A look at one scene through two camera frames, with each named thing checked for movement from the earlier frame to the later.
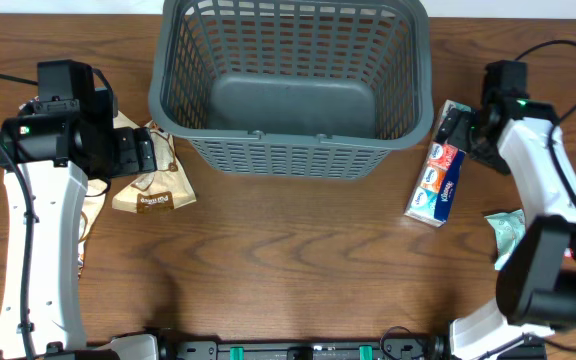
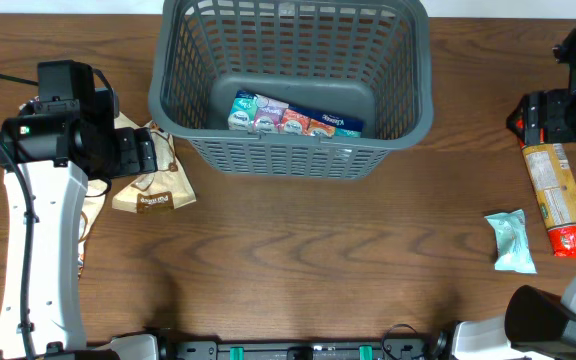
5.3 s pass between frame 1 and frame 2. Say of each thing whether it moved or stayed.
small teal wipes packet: stayed
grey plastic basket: stayed
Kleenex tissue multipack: moved
